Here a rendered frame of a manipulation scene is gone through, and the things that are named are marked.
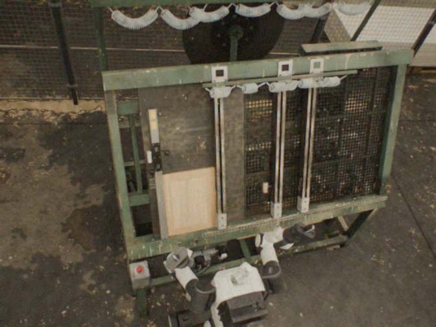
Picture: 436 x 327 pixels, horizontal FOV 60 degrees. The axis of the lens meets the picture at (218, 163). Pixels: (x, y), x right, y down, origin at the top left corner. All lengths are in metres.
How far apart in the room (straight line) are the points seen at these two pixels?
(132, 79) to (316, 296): 2.61
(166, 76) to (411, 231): 3.32
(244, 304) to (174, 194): 0.95
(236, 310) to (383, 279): 2.38
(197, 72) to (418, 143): 3.94
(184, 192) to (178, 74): 0.83
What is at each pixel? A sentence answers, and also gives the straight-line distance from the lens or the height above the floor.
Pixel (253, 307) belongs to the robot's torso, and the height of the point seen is 1.41.
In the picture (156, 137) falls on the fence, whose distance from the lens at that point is 2.49.
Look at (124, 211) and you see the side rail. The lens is 2.65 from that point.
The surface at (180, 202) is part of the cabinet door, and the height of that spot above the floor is 1.11.
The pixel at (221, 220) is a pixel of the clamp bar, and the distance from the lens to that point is 2.83.
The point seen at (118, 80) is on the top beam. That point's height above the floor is 1.93.
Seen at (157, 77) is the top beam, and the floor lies 1.93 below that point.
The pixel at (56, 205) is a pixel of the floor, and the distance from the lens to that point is 4.15.
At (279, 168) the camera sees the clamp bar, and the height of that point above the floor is 1.28.
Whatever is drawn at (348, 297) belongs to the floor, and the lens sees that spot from 4.00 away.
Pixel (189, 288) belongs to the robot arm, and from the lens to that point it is 2.16.
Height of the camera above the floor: 3.40
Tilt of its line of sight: 50 degrees down
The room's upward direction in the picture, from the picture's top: 12 degrees clockwise
